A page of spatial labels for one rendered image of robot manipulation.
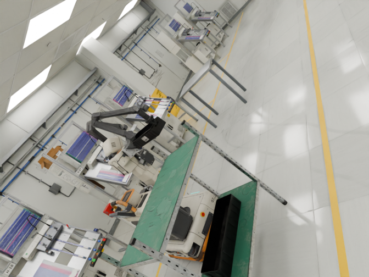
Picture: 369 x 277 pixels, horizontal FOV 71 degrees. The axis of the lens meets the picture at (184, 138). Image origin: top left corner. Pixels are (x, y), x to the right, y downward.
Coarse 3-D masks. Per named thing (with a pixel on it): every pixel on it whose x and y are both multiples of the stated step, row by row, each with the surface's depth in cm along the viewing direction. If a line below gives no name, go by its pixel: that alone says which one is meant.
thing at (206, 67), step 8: (208, 64) 390; (216, 64) 411; (200, 72) 402; (224, 72) 417; (192, 80) 415; (232, 80) 423; (184, 88) 424; (232, 88) 389; (240, 96) 393; (208, 104) 461; (200, 112) 425; (216, 112) 465; (208, 120) 428
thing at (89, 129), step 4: (88, 124) 261; (88, 128) 259; (92, 128) 258; (88, 132) 260; (92, 132) 260; (96, 132) 263; (96, 136) 265; (100, 136) 266; (104, 136) 271; (100, 140) 270; (104, 140) 270
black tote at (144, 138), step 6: (156, 120) 261; (162, 120) 265; (150, 126) 284; (156, 126) 259; (162, 126) 263; (138, 132) 304; (144, 132) 299; (150, 132) 260; (156, 132) 257; (138, 138) 280; (144, 138) 275; (150, 138) 270; (138, 144) 290; (144, 144) 285
